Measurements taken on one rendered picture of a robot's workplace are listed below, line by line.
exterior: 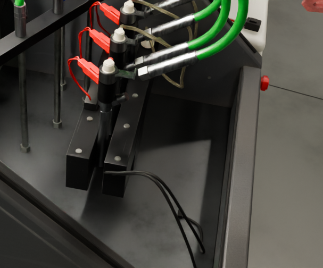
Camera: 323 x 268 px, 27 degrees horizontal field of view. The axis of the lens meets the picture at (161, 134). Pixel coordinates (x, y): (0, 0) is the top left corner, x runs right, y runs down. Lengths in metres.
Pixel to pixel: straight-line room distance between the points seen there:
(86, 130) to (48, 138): 0.21
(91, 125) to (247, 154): 0.27
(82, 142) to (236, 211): 0.27
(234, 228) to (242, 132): 0.22
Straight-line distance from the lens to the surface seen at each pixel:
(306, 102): 2.83
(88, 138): 1.11
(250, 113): 1.25
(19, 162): 1.27
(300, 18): 3.31
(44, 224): 0.73
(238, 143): 1.18
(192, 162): 1.30
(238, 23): 0.91
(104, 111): 1.05
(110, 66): 0.99
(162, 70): 0.97
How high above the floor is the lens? 1.77
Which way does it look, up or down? 44 degrees down
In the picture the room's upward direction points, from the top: 9 degrees clockwise
